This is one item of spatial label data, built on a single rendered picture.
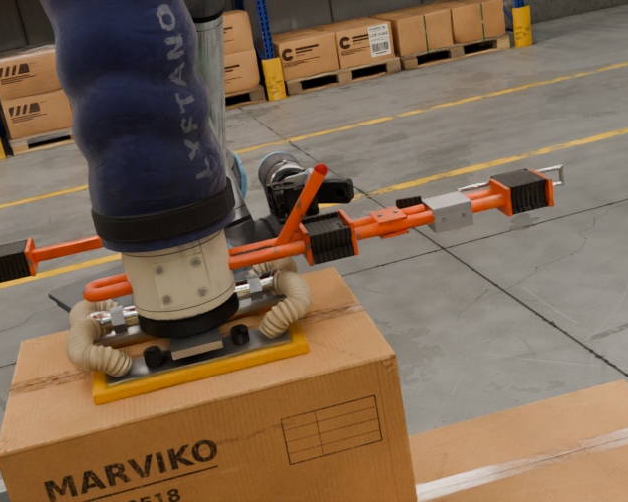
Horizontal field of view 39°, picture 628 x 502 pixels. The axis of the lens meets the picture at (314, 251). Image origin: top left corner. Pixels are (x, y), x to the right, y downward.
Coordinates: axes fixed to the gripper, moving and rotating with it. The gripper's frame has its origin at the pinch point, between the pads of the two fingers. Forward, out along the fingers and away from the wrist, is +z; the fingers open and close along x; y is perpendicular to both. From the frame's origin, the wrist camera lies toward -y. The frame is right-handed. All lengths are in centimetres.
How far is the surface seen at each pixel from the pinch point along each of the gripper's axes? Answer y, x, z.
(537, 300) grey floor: -109, -107, -155
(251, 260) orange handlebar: 15.9, 0.2, 17.1
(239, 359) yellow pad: 21.6, -11.1, 28.2
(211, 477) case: 30, -26, 35
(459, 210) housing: -20.0, 0.7, 17.1
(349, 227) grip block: -0.6, 2.7, 18.9
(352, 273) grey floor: -49, -107, -227
